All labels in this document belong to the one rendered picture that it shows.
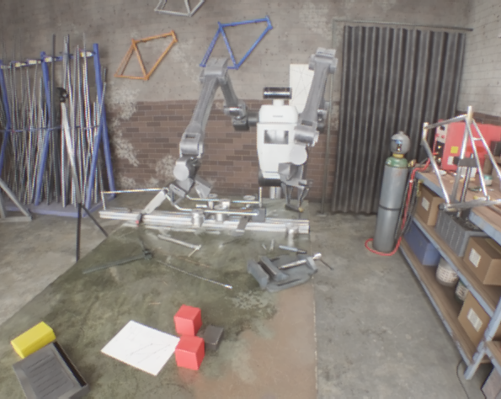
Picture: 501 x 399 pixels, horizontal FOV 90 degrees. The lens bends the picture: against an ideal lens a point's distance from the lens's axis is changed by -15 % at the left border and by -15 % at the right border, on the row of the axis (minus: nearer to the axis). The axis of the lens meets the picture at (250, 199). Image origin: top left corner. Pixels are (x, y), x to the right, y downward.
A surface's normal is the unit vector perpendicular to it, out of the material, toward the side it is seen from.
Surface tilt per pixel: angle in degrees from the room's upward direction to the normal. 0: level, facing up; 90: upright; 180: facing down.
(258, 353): 0
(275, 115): 90
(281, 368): 0
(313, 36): 90
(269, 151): 90
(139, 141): 90
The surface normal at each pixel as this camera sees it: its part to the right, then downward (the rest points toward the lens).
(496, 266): -0.19, 0.37
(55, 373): 0.00, -0.94
